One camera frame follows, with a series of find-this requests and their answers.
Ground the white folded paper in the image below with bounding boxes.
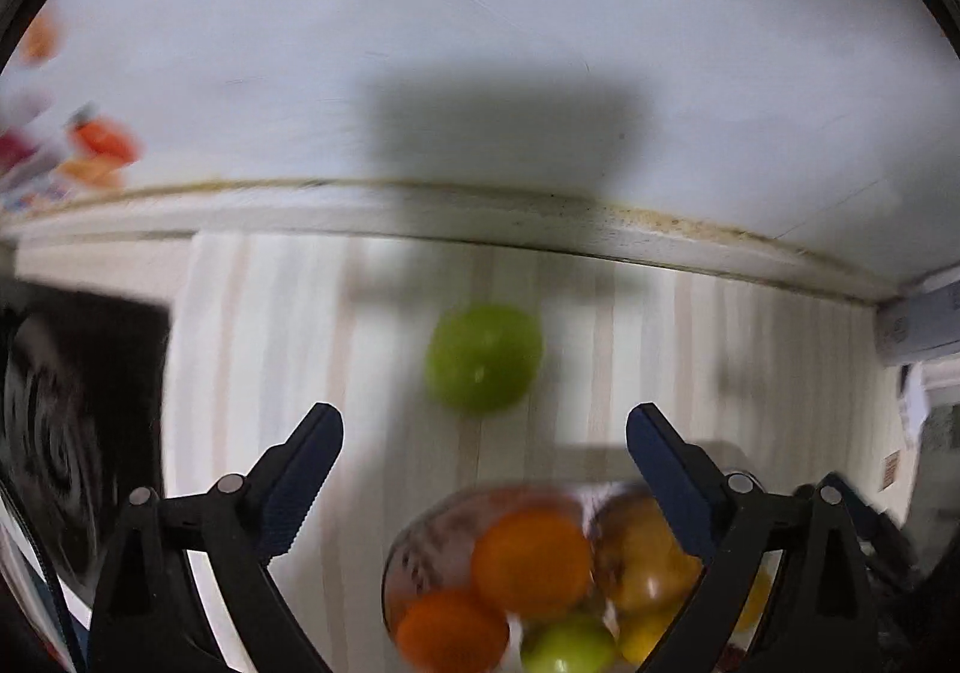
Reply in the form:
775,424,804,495
896,356,960,447

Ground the green fruit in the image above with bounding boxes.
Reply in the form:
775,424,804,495
425,302,544,416
521,614,619,673

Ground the black gas stove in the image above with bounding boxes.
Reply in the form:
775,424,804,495
2,277,171,605

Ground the dark red-green apple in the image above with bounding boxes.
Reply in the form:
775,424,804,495
594,492,701,613

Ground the white carton box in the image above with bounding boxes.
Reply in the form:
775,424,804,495
875,281,960,366

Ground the lower orange tangerine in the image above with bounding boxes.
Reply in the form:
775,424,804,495
394,588,509,673

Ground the upper orange tangerine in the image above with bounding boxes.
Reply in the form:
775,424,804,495
470,506,592,620

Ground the colourful fruit wall sticker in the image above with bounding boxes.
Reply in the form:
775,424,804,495
2,8,142,215

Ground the striped cat table mat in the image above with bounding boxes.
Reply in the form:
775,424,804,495
163,235,916,671

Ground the yellow lemon in plate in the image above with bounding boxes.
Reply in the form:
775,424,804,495
615,566,775,667

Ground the floral ceramic fruit plate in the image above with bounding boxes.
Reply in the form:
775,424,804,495
379,479,783,673

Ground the green fruit in plate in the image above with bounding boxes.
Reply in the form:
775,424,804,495
521,614,619,673

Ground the orange tangerine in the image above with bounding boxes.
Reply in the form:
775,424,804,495
470,506,592,620
394,588,509,673

